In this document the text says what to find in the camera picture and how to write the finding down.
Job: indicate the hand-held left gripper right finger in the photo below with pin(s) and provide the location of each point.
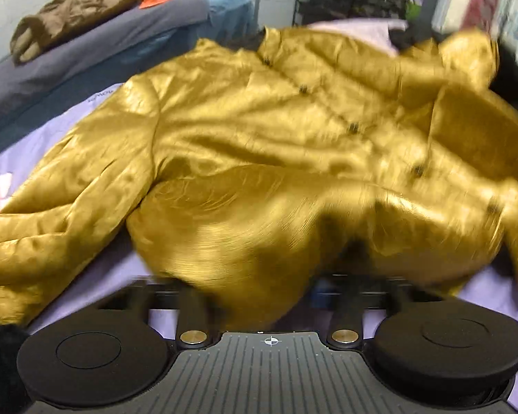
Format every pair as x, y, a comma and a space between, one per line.
346, 312

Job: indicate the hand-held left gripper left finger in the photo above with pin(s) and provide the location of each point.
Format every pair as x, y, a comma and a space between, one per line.
191, 310

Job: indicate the gold satin jacket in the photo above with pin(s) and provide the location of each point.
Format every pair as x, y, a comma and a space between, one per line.
259, 159

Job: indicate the dark fuzzy cloth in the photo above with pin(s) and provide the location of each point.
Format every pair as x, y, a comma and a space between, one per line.
2, 366

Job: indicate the purple floral bedsheet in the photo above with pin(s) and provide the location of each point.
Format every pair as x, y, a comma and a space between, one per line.
8, 155

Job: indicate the grey mattress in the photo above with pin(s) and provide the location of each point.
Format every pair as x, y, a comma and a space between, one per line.
90, 47

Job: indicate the pale pink cloth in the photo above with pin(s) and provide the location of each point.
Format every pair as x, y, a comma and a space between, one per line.
362, 30

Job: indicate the black cloth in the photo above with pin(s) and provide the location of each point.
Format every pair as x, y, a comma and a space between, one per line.
511, 77

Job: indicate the blue bed sheet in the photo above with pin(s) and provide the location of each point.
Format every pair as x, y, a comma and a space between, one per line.
228, 8

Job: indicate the brown garment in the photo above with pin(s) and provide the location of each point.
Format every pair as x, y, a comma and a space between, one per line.
82, 0

